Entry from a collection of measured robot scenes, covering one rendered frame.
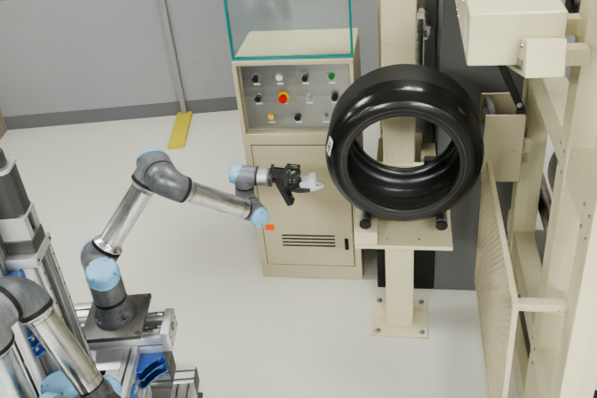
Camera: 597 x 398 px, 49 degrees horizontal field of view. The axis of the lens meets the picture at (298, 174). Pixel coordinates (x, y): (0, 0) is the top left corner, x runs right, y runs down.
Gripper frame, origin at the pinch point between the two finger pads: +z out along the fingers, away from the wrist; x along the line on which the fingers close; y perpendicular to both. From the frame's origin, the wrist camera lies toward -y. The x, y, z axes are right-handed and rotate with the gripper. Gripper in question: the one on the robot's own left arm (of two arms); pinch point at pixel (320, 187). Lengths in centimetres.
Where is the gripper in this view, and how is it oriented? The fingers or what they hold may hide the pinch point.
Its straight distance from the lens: 252.1
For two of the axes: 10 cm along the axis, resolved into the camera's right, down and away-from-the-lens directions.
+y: 0.4, -8.4, -5.4
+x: 1.4, -5.4, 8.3
